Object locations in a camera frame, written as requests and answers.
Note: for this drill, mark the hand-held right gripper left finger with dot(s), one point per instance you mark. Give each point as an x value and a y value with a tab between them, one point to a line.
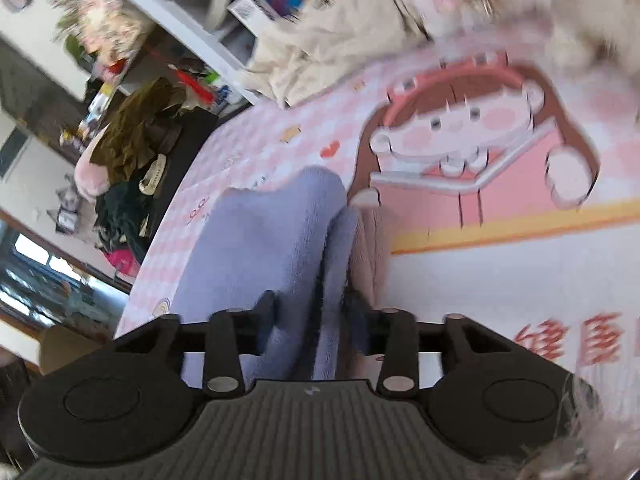
265	312

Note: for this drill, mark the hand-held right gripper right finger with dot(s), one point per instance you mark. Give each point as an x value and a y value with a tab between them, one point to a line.
357	320

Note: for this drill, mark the purple and pink sweater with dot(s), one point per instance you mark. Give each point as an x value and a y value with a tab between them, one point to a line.
265	240

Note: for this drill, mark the pile of dark clothes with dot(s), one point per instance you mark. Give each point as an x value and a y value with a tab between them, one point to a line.
185	155

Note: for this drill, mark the pink checked printed blanket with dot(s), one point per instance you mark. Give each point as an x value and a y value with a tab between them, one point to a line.
450	220

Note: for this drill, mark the pink bag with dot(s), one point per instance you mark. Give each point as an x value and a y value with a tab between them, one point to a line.
122	261

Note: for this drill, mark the dark green garment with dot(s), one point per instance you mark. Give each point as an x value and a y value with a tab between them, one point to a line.
122	220

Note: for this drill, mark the olive brown garment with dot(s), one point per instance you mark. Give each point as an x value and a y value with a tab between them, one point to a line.
137	132

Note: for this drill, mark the window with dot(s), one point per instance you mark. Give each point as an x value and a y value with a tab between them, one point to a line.
45	280

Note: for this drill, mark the pink plush toy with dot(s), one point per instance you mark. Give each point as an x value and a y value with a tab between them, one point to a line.
90	170

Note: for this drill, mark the beige garment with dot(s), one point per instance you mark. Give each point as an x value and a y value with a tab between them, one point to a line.
325	45

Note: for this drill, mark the white small box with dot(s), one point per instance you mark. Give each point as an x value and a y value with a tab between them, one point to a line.
250	10

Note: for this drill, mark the white bookshelf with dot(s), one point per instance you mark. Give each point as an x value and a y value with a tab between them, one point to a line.
165	15

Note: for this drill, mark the white plush bunny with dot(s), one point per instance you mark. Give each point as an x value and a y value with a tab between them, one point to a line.
560	5

